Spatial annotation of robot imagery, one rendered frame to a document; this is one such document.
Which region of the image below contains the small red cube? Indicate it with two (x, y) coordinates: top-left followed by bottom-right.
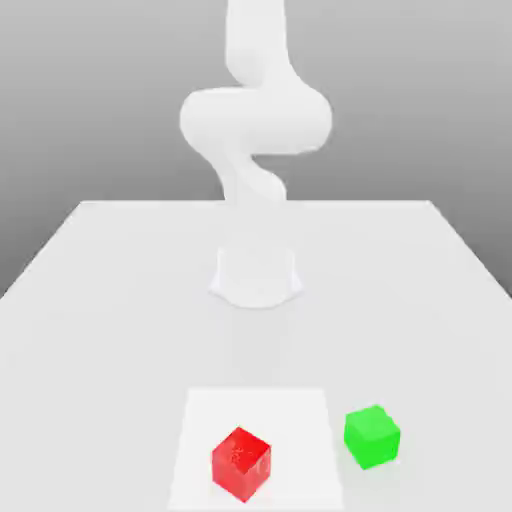
(211, 426), (273, 504)

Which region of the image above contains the small green cube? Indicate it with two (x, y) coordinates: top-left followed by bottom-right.
(343, 403), (402, 471)

